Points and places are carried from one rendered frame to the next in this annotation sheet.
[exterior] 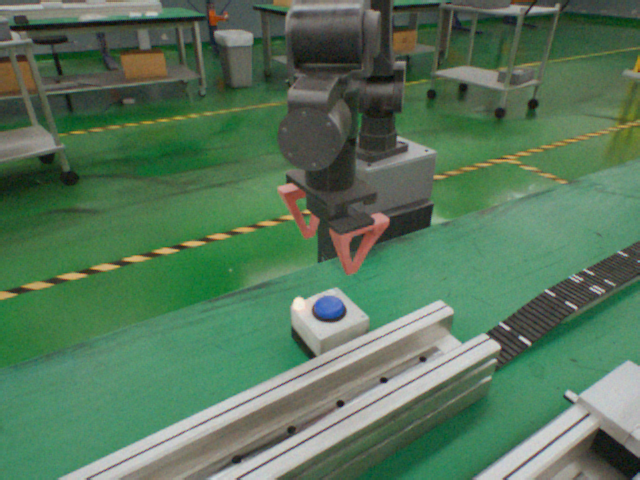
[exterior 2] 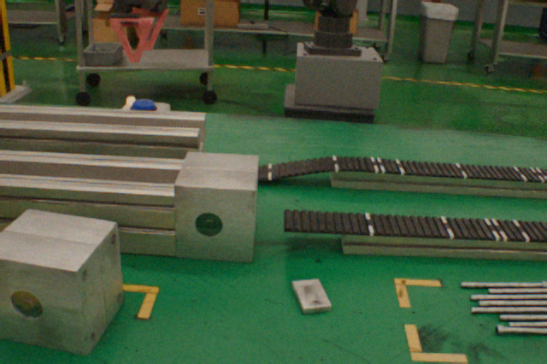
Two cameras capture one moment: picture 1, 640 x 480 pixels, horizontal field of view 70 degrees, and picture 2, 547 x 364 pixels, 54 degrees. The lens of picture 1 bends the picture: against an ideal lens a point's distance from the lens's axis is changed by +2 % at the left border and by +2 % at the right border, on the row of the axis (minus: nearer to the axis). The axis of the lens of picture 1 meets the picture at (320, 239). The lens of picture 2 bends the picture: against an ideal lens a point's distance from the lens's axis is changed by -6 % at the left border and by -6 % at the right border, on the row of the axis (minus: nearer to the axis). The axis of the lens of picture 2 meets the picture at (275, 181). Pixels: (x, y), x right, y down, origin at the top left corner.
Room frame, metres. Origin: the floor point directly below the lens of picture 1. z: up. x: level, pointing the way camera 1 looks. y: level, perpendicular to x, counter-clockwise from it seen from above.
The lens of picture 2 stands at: (-0.20, -0.70, 1.15)
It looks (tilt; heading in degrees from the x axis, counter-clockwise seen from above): 25 degrees down; 31
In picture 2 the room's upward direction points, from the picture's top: 3 degrees clockwise
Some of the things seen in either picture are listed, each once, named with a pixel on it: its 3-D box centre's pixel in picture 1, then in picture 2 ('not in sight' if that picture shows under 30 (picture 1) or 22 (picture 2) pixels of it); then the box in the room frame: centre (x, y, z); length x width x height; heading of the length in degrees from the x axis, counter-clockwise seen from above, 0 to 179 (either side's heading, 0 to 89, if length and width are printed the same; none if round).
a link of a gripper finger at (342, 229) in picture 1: (346, 234); (136, 32); (0.44, -0.03, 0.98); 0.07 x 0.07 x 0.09; 32
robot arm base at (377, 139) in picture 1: (377, 133); (332, 34); (0.95, -0.12, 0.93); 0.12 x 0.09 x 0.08; 129
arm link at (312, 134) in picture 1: (325, 87); not in sight; (0.43, 0.00, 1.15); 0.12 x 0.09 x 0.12; 168
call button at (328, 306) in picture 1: (329, 308); (144, 107); (0.47, -0.01, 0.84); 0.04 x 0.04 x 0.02
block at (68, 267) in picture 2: not in sight; (61, 273); (0.07, -0.29, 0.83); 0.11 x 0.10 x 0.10; 24
